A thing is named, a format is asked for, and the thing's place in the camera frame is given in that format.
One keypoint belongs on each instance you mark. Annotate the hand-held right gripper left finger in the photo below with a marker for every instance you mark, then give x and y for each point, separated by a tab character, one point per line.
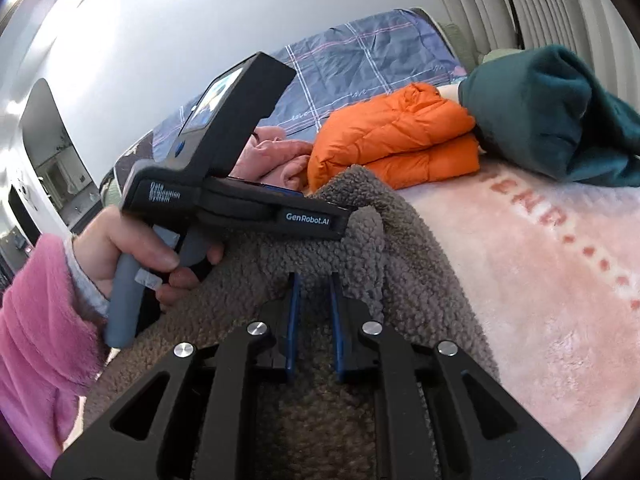
292	330

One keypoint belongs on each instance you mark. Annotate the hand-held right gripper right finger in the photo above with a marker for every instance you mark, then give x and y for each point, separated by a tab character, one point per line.
337	330

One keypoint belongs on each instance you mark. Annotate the brown fleece jacket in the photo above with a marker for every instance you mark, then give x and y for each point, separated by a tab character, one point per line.
390	260

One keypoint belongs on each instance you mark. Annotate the person's left forearm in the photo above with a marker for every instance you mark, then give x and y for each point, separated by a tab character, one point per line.
40	340

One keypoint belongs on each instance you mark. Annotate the person's left hand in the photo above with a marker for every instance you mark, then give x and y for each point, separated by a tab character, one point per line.
100	250

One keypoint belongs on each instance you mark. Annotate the pink garment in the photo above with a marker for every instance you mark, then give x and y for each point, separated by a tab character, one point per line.
280	160

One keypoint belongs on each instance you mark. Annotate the dark patterned pillow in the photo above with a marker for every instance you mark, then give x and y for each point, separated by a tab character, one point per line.
135	152

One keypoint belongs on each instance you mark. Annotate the blue plaid quilt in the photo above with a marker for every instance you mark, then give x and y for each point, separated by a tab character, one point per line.
350	70

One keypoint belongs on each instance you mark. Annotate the orange down jacket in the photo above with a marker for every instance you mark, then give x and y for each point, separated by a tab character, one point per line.
400	130

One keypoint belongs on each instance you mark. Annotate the pink fluffy blanket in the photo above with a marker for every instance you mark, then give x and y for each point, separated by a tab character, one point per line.
550	310

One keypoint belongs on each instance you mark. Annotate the green pillow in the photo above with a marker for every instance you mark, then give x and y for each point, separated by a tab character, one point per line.
457	42

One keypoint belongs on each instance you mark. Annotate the grey curtain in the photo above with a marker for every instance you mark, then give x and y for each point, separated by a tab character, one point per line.
490	0

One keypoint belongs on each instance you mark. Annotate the dark green sweatshirt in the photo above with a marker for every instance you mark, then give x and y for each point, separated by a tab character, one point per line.
540	110

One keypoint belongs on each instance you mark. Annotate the arched wall mirror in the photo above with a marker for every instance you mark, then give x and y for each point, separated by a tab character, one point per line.
55	150

